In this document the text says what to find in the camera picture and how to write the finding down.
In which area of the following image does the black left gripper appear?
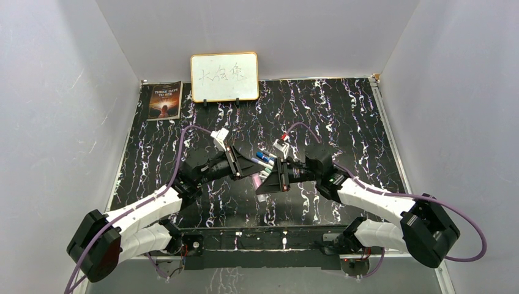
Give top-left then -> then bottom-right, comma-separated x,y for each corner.
196,145 -> 264,186

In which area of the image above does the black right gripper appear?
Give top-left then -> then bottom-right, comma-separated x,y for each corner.
256,157 -> 320,195

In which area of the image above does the pink highlighter body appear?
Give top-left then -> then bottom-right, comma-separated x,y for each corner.
251,173 -> 267,203

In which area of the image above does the white marker dark grey cap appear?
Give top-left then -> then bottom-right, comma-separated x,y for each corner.
263,150 -> 277,159

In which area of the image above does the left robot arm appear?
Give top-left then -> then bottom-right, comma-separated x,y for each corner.
66,146 -> 264,282

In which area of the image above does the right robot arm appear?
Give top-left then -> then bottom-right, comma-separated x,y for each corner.
256,146 -> 460,268

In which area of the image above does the white marker dark blue cap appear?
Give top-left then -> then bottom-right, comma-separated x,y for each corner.
256,151 -> 275,166

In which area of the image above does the book three days to see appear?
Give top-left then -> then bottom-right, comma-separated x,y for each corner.
147,81 -> 182,121

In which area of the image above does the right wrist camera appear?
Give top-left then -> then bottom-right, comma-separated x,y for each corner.
274,133 -> 291,159

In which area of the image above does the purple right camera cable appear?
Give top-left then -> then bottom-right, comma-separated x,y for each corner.
285,121 -> 487,263

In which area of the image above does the black base frame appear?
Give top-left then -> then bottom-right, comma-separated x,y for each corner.
163,225 -> 382,270

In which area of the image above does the small whiteboard orange frame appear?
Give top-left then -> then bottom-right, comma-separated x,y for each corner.
190,52 -> 259,103

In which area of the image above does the aluminium rail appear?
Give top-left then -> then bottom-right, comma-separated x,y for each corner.
368,75 -> 455,293

